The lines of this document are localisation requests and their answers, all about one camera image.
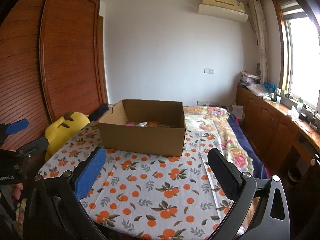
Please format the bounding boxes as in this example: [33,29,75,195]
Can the person's left hand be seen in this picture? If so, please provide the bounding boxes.
[1,183,23,200]

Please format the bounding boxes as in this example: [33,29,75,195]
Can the yellow plush toy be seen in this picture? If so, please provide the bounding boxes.
[44,112,90,161]

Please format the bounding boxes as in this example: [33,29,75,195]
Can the long wooden cabinet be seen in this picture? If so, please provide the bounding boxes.
[235,86,319,174]

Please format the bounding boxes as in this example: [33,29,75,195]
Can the orange-print white bed sheet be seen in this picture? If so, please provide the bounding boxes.
[37,121,251,240]

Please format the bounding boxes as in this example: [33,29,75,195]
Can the floral pink blanket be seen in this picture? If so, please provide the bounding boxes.
[184,106,269,179]

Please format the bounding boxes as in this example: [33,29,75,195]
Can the red-brown wooden wardrobe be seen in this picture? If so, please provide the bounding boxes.
[1,0,107,150]

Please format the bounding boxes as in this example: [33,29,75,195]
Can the white snack packet in box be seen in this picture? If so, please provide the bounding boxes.
[137,122,147,127]

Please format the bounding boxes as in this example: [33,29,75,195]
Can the orange snack packet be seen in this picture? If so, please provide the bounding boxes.
[145,121,170,128]

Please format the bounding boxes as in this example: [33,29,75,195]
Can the brown cardboard box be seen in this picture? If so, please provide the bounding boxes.
[98,99,186,157]

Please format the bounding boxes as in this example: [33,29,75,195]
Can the white paper bag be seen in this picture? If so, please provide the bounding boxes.
[231,105,244,120]

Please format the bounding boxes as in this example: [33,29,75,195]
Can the blue bottles on cabinet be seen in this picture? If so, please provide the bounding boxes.
[263,82,277,93]

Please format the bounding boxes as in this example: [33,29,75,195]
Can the stack of books and papers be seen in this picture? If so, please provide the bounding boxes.
[239,71,260,87]

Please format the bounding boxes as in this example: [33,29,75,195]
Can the wood-framed window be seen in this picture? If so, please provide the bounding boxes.
[272,0,319,110]

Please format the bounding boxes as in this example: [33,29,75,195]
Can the patterned white curtain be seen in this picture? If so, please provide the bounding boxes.
[249,0,268,85]

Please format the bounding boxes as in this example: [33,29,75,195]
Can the white wall power socket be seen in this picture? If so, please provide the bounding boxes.
[197,100,219,106]

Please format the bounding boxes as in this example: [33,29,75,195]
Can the white wall switch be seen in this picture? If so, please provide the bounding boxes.
[204,68,214,74]

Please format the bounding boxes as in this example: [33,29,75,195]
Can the white wall air conditioner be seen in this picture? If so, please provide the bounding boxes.
[199,0,248,23]

